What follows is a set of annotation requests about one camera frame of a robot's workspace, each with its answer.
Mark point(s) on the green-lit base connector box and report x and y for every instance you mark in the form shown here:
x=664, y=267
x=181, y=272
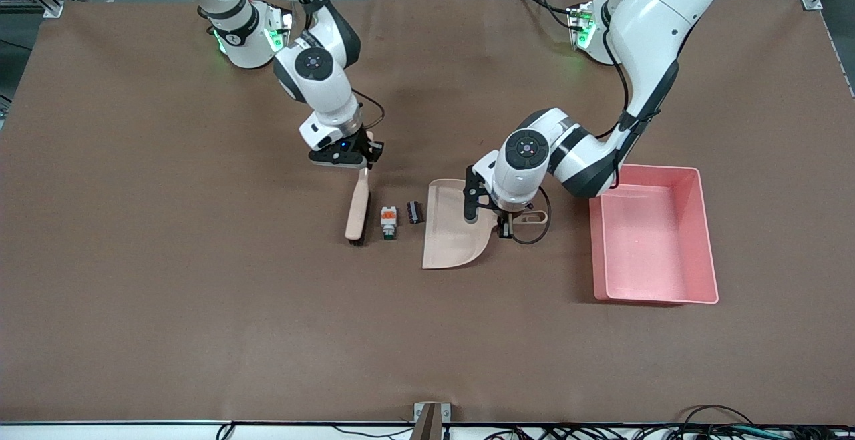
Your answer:
x=582, y=29
x=279, y=36

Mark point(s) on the metal bracket with brown post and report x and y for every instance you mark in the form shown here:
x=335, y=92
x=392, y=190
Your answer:
x=431, y=420

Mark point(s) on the small black capacitor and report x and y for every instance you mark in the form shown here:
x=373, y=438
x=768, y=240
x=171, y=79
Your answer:
x=414, y=212

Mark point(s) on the beige plastic dustpan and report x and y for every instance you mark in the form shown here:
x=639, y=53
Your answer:
x=447, y=240

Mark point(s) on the green-lit left base connector box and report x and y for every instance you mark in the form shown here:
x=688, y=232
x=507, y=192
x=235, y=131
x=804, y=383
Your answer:
x=582, y=29

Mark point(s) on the pink plastic bin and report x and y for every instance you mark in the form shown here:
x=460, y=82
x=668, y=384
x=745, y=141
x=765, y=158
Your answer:
x=648, y=253

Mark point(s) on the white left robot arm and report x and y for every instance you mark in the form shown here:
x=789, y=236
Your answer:
x=648, y=26

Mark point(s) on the green-lit right base connector box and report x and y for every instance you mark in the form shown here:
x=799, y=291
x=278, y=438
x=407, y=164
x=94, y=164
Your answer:
x=279, y=36

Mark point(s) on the white orange electrical connector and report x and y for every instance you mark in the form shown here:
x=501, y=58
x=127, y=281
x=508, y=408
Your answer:
x=389, y=216

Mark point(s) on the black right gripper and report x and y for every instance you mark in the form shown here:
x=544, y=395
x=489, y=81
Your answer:
x=369, y=149

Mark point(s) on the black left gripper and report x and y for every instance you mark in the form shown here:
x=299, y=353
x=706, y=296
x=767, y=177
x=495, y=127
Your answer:
x=503, y=220

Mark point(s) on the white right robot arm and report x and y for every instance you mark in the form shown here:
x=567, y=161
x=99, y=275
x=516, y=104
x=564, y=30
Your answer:
x=314, y=66

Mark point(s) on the brown table mat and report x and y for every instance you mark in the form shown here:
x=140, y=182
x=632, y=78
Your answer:
x=200, y=333

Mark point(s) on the beige hand brush black bristles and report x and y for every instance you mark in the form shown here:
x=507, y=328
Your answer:
x=357, y=213

